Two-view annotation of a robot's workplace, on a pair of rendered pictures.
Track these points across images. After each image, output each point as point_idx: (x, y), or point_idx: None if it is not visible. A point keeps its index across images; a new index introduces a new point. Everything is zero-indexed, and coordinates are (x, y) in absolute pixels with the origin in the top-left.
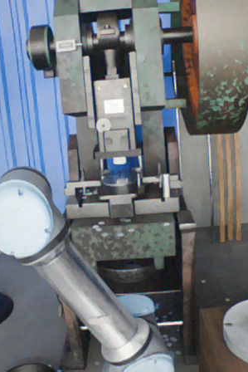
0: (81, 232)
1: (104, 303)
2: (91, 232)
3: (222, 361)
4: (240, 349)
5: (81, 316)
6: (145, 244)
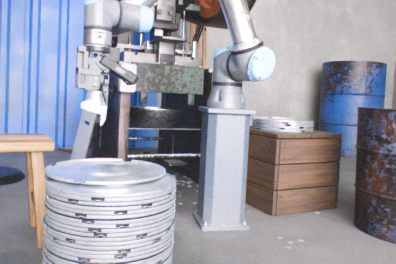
0: (141, 66)
1: (247, 6)
2: (148, 68)
3: (263, 131)
4: (273, 122)
5: (236, 12)
6: (184, 82)
